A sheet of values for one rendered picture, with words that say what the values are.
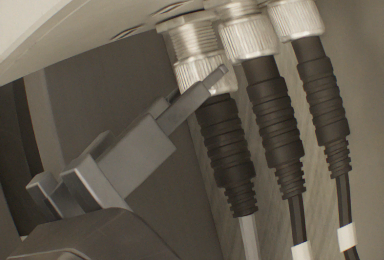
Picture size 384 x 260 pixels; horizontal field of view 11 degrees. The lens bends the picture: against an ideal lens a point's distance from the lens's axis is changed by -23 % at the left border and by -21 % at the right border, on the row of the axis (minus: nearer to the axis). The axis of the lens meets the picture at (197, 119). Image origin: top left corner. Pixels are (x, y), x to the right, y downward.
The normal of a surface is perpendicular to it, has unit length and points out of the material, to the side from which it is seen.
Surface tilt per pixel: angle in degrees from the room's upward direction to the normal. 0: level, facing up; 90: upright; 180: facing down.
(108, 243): 12
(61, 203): 44
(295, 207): 50
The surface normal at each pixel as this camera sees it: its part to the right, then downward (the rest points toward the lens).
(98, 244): 0.11, -0.61
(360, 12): -0.89, 0.25
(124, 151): 0.53, -0.20
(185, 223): 0.39, -0.04
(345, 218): 0.00, 0.02
